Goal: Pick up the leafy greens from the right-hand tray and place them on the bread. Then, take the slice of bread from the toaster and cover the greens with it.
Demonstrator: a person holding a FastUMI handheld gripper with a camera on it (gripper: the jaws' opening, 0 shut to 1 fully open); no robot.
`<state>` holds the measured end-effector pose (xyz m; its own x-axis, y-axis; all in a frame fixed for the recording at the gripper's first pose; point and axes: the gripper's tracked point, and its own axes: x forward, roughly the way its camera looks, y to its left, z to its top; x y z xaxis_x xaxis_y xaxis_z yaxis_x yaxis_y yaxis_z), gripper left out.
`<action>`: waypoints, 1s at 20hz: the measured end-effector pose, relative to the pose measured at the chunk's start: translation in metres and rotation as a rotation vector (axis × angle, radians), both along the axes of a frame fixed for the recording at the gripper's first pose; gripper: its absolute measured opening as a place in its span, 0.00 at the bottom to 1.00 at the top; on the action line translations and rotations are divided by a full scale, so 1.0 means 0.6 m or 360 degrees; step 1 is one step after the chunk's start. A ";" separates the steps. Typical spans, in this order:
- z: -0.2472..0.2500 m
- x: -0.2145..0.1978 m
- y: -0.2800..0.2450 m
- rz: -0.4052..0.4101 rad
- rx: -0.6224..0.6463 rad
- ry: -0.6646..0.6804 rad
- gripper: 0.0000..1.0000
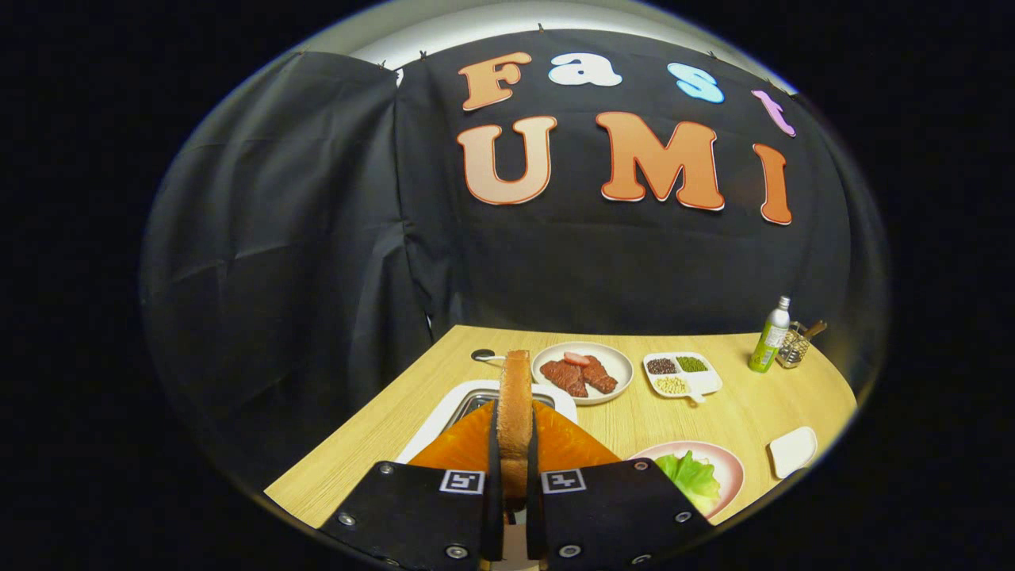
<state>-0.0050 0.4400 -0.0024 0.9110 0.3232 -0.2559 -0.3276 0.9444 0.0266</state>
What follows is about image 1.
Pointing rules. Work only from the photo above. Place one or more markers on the white toaster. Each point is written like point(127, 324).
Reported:
point(440, 416)

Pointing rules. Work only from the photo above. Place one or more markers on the pink round plate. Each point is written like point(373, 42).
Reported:
point(728, 469)

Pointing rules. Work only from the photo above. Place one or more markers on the round white plate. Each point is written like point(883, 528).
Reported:
point(622, 369)

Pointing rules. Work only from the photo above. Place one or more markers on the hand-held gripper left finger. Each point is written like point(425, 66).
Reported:
point(412, 515)

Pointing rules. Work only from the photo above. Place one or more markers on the small white square plate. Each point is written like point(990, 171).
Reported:
point(793, 452)

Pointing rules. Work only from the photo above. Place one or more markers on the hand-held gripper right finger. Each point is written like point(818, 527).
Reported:
point(618, 515)

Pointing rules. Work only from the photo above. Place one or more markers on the pile of dark beans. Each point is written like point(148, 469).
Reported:
point(661, 366)

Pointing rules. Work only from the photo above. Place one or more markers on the pile of yellow beans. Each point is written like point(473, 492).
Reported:
point(672, 385)

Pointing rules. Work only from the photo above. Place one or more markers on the toasted bread slice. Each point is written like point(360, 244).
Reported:
point(515, 412)

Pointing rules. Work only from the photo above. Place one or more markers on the brown meat piece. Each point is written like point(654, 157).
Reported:
point(564, 378)
point(600, 376)

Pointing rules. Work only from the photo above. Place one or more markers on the black backdrop cloth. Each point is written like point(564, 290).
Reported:
point(317, 238)

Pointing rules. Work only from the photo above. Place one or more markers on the pile of green beans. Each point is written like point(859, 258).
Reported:
point(692, 365)

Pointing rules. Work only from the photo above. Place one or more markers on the white divided dish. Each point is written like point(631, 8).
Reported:
point(708, 382)

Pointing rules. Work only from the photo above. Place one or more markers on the silver bottle with green label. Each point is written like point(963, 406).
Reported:
point(767, 341)

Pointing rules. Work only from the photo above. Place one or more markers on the green lettuce leaf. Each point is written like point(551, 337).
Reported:
point(690, 480)

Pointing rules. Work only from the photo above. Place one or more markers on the pink ham piece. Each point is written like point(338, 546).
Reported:
point(576, 358)

